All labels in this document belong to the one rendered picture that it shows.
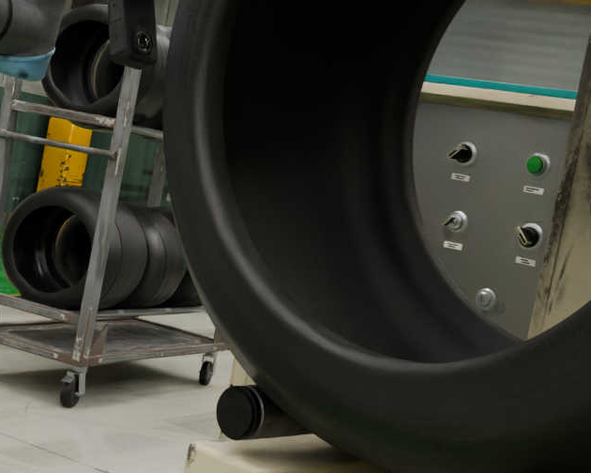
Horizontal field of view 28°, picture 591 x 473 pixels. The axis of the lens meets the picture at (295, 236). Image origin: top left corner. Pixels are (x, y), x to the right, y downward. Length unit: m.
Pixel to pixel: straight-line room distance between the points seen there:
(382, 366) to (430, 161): 0.97
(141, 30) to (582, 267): 0.50
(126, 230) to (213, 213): 3.96
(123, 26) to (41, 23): 0.14
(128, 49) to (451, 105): 0.70
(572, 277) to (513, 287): 0.48
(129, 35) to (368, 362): 0.50
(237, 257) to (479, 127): 0.88
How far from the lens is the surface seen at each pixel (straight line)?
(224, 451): 0.99
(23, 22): 1.28
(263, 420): 0.96
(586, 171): 1.22
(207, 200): 0.94
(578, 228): 1.22
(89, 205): 4.87
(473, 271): 1.72
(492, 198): 1.71
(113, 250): 4.81
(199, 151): 0.95
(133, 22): 1.21
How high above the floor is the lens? 1.10
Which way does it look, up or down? 3 degrees down
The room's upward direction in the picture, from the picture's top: 11 degrees clockwise
